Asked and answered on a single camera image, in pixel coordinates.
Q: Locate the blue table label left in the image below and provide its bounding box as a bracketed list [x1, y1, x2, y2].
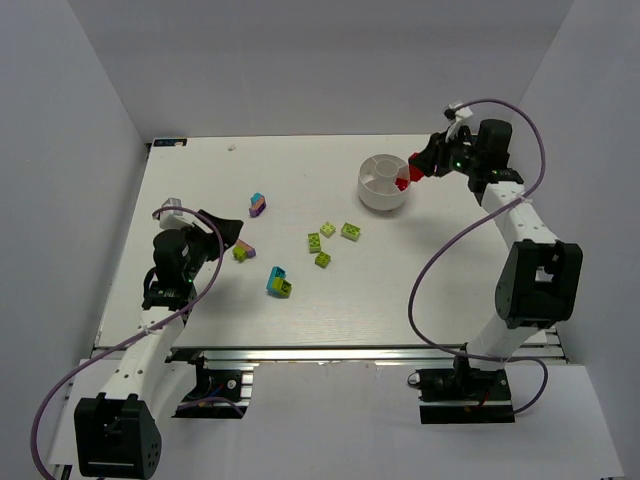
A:
[152, 138, 188, 148]

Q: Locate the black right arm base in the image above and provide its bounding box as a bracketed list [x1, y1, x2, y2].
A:
[407, 368, 515, 425]

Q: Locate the light green lego brick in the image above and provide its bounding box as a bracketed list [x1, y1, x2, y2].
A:
[341, 222, 361, 241]

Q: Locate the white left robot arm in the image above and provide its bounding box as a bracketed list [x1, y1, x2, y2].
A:
[73, 204, 244, 479]

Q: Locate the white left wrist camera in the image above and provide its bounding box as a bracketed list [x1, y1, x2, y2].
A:
[152, 197, 194, 231]

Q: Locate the light green lego long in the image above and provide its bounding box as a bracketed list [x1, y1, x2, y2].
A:
[307, 232, 322, 253]

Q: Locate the teal long lego brick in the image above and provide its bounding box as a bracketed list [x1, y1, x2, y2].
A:
[266, 266, 286, 293]

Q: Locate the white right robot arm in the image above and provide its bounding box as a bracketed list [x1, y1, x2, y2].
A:
[409, 119, 583, 371]

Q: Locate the red lego brick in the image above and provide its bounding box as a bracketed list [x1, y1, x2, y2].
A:
[395, 178, 409, 191]
[408, 152, 424, 182]

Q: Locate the purple butterfly lego brick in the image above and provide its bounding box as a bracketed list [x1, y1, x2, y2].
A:
[249, 197, 266, 218]

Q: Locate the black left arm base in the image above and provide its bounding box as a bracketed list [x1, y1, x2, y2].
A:
[168, 349, 254, 419]

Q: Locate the teal small lego brick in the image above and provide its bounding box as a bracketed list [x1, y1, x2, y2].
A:
[250, 192, 264, 205]

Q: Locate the lime curved lego brick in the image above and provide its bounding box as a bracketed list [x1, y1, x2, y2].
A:
[269, 279, 292, 298]

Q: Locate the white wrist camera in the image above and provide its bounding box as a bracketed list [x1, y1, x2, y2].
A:
[152, 197, 194, 231]
[444, 102, 473, 142]

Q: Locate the lime lego small square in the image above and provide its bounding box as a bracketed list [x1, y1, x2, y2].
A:
[315, 252, 331, 268]

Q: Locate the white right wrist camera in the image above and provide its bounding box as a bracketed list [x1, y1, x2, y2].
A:
[444, 102, 473, 142]

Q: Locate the white round divided container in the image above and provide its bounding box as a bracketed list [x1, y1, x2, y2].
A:
[357, 154, 411, 211]

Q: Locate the light green lego small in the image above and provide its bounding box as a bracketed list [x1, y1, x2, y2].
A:
[320, 222, 336, 238]

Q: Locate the lime small lego brick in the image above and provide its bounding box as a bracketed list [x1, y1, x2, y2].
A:
[232, 246, 248, 262]

